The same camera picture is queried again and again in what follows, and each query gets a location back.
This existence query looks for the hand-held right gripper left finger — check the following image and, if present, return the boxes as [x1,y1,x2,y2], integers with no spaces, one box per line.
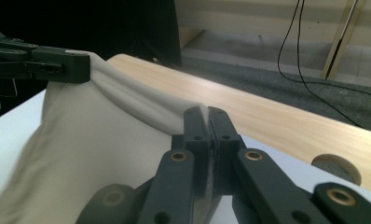
[171,105,213,198]

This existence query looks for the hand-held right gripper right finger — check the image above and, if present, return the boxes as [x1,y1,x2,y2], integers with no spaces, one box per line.
[208,106,247,196]

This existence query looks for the beige pants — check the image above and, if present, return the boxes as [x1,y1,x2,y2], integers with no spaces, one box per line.
[0,50,211,224]

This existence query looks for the black wall cable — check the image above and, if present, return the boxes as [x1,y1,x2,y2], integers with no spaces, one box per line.
[277,0,371,100]
[295,0,364,129]

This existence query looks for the light wooden table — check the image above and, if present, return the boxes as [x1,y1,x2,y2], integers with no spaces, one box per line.
[107,53,371,197]

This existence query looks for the vertical wall trim strip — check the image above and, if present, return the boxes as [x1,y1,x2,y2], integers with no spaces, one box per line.
[321,0,366,80]

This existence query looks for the white table board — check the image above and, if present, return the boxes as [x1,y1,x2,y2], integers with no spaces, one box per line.
[0,89,371,224]

